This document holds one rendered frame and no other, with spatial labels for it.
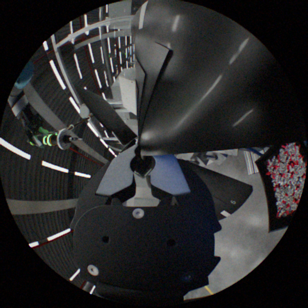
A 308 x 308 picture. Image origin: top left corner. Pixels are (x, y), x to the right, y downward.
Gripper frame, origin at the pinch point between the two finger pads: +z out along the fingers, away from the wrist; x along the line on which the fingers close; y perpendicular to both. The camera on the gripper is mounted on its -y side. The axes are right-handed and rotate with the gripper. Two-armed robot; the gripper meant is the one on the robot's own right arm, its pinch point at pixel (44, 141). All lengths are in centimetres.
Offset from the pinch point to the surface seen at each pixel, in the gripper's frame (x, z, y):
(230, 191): -15, -3, 70
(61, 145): -3.2, -2.1, 21.1
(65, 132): 1.3, -3.3, 21.1
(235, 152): -8, -9, 69
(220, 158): -4, 1, 74
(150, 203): -5, 715, 93
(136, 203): -9, 715, -11
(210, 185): -12, 0, 66
